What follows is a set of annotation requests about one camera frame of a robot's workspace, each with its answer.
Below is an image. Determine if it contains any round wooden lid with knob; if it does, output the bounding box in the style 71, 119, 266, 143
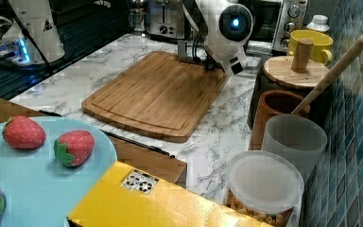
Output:
264, 39, 329, 89

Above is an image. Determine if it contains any clear snack jar white lid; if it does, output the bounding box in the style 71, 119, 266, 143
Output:
224, 150, 304, 227

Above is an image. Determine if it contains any yellow cardboard box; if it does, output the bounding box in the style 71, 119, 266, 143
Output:
67, 162, 271, 227

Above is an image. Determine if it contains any silver toaster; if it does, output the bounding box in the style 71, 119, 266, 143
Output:
147, 0, 190, 40

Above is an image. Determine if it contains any yellow ceramic mug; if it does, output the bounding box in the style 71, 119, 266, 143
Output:
287, 30, 333, 66

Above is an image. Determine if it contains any white lidded bottle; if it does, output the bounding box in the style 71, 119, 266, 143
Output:
306, 15, 329, 33

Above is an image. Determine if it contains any toy strawberry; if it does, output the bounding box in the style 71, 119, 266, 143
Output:
2, 115, 46, 149
54, 130, 95, 167

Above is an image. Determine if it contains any silver toaster oven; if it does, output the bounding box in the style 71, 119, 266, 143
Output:
247, 0, 308, 53

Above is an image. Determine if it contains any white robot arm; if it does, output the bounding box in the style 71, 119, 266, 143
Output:
181, 0, 254, 76

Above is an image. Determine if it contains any light blue plate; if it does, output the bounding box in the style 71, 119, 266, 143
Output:
0, 116, 117, 227

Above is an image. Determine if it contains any left toy strawberry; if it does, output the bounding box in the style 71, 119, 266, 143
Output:
2, 115, 46, 149

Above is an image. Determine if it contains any bamboo cutting board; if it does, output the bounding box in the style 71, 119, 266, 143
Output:
81, 51, 229, 143

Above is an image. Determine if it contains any wooden spoon handle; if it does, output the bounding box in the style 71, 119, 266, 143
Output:
292, 35, 363, 114

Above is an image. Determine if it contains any glass jar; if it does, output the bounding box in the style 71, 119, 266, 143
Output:
128, 0, 147, 33

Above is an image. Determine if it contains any frosted grey plastic cup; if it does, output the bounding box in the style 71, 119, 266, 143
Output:
262, 114, 328, 182

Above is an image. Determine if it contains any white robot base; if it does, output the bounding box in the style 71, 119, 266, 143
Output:
0, 0, 65, 66

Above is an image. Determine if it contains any right toy strawberry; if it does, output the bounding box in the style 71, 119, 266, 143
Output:
54, 130, 95, 167

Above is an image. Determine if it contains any brown ceramic cup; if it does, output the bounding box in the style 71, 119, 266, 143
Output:
249, 90, 303, 150

